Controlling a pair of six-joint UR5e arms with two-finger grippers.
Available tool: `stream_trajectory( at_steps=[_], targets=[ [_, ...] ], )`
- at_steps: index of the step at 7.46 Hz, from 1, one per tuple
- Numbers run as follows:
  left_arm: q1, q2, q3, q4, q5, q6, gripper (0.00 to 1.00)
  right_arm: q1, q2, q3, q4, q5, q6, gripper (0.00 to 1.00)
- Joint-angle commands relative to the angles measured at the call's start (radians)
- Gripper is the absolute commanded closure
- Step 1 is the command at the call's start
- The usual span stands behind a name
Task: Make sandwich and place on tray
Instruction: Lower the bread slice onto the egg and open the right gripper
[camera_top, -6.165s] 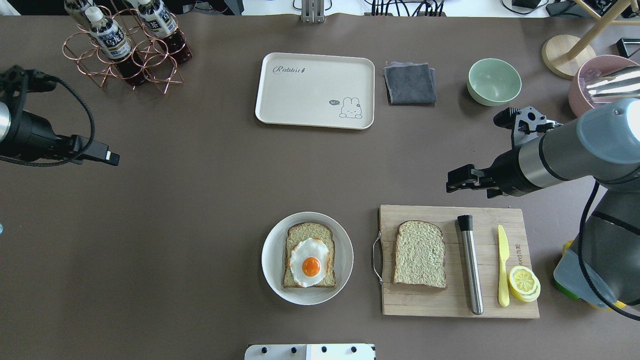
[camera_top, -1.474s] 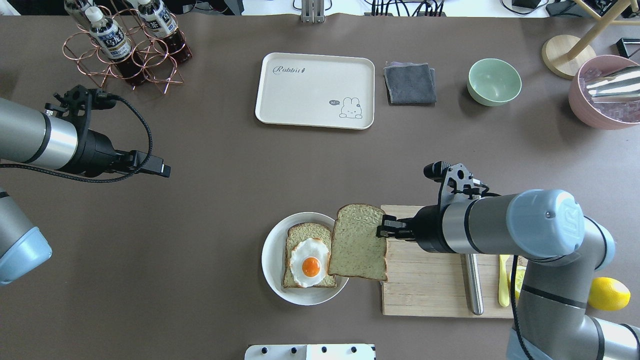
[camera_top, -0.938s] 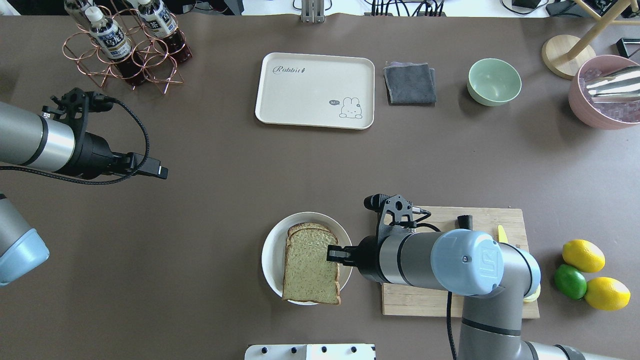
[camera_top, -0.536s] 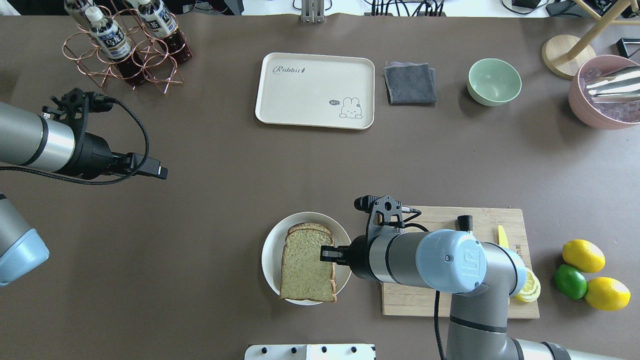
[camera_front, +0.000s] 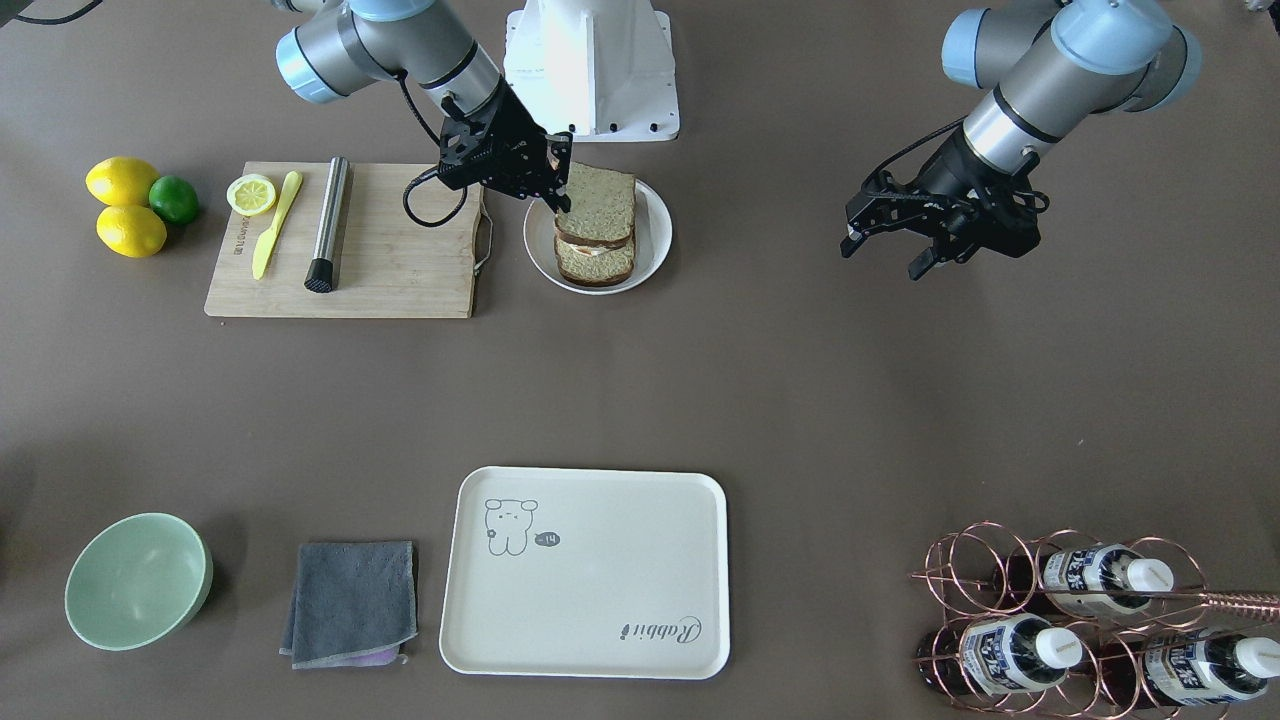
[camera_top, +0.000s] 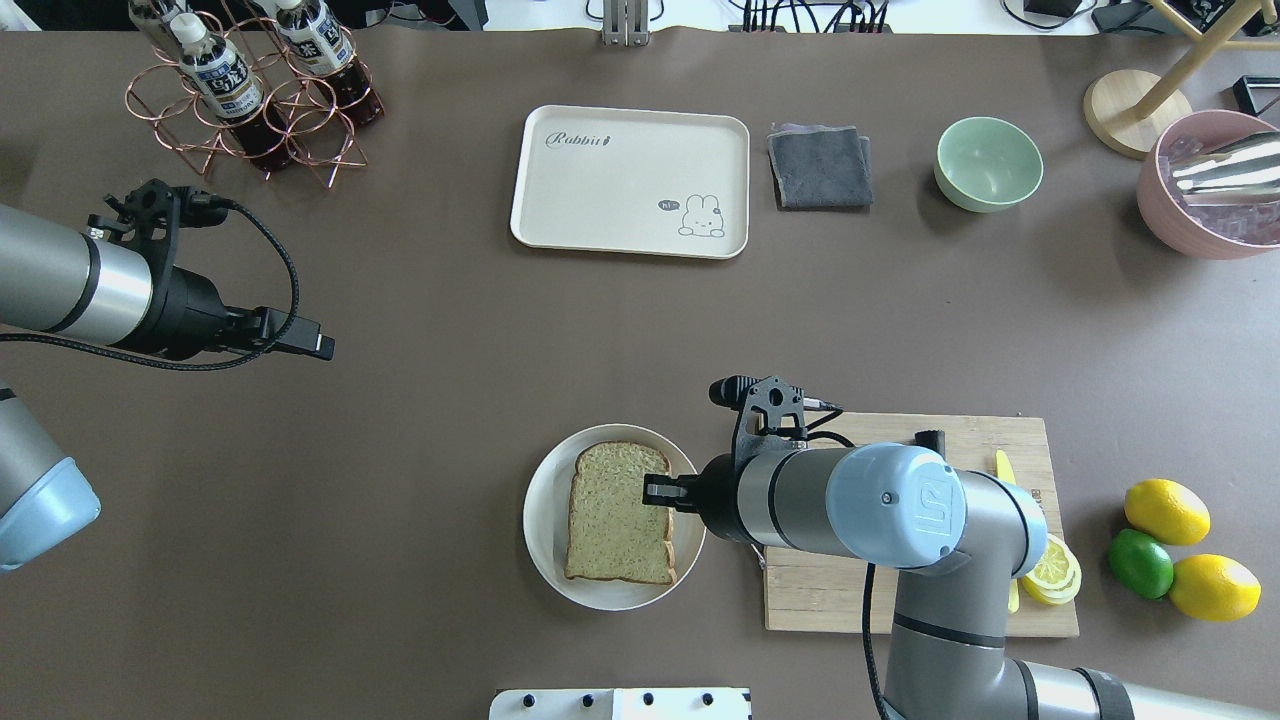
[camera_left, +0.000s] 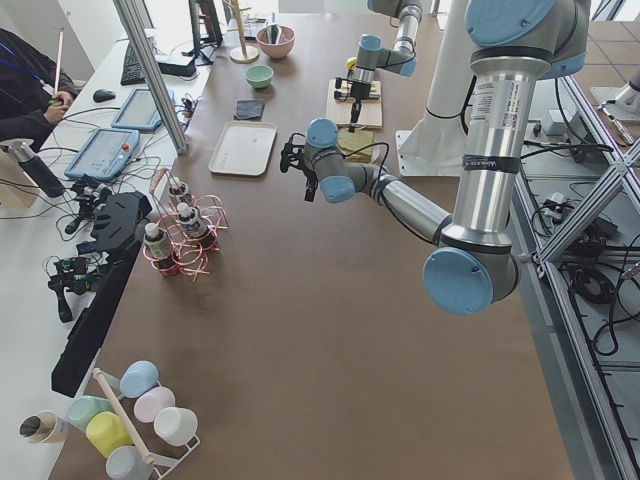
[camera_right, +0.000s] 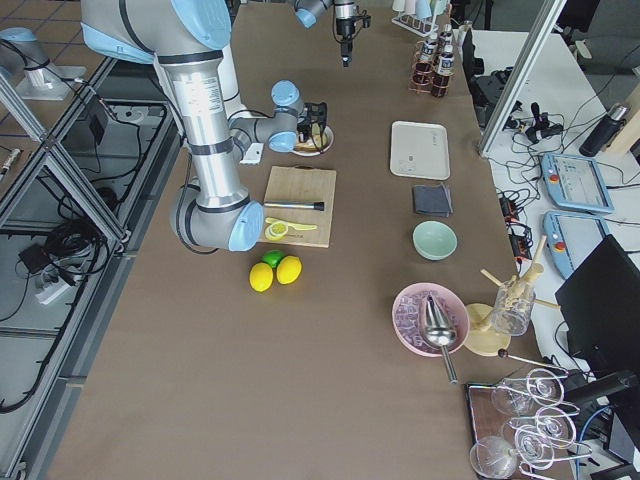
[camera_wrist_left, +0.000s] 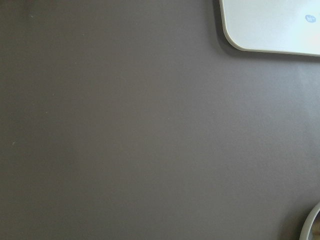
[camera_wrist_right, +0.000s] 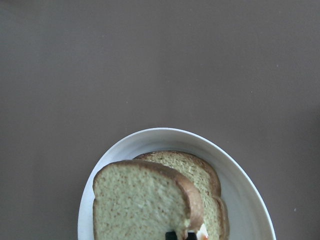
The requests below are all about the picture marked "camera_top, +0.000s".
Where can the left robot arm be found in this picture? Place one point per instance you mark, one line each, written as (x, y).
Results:
(115, 292)

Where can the white round plate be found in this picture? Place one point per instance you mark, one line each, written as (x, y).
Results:
(547, 522)

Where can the yellow plastic knife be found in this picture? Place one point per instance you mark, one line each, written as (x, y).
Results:
(1004, 472)

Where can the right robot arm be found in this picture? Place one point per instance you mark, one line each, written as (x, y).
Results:
(957, 540)

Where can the grey folded cloth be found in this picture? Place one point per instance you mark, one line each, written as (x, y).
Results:
(821, 167)

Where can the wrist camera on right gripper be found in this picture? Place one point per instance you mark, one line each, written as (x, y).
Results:
(772, 415)

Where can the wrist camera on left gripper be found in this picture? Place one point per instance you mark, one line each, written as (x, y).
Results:
(148, 220)

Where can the bread slice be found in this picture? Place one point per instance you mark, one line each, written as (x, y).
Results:
(614, 536)

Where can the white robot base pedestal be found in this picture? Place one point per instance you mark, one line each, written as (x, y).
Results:
(689, 702)

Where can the green bowl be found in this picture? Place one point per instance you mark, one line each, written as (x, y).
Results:
(986, 164)

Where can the lemon slice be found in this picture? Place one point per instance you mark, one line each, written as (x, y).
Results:
(1056, 579)

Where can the aluminium frame post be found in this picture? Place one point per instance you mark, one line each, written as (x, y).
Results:
(626, 23)

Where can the green lime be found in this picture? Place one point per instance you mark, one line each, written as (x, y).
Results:
(1141, 564)

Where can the pink bowl with ice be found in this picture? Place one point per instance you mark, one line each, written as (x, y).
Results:
(1212, 232)

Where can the yellow lemon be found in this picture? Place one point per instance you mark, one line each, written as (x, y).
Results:
(1168, 511)
(1214, 588)

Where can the steel ice scoop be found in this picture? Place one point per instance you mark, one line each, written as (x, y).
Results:
(1243, 171)

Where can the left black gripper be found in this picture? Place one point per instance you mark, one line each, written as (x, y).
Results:
(189, 311)

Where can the cream rabbit tray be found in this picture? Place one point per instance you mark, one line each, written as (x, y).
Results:
(631, 180)

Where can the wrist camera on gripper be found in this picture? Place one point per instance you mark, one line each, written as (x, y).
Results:
(148, 220)
(772, 415)

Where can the steel muddler black tip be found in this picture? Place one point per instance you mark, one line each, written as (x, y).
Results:
(933, 439)

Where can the wooden stand round base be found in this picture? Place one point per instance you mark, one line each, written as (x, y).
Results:
(1128, 109)

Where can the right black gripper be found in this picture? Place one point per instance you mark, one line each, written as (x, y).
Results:
(717, 498)

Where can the copper wire bottle rack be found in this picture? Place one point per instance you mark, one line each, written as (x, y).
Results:
(279, 85)

